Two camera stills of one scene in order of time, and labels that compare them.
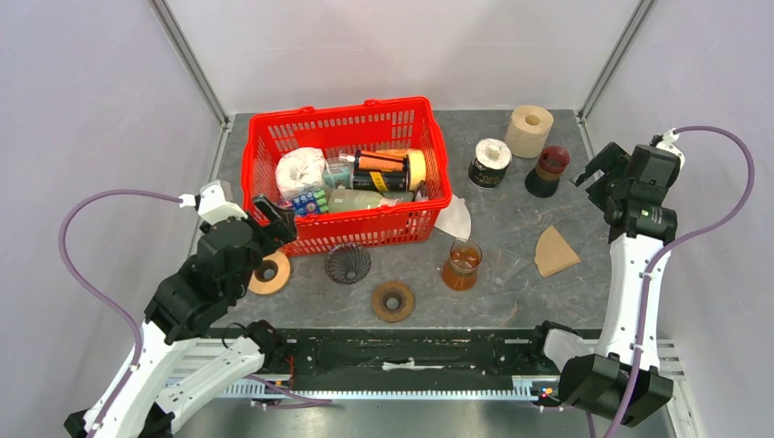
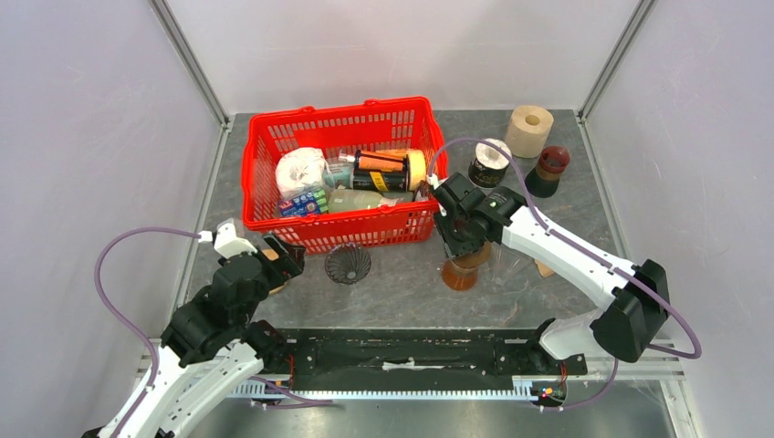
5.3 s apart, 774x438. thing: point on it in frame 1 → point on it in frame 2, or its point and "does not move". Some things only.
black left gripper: [279, 232] → [291, 261]
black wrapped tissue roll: [489, 162] does not move
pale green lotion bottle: [346, 200] does not move
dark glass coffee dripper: [347, 264] does not move
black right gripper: [614, 161] → [453, 246]
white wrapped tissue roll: [301, 170] does not move
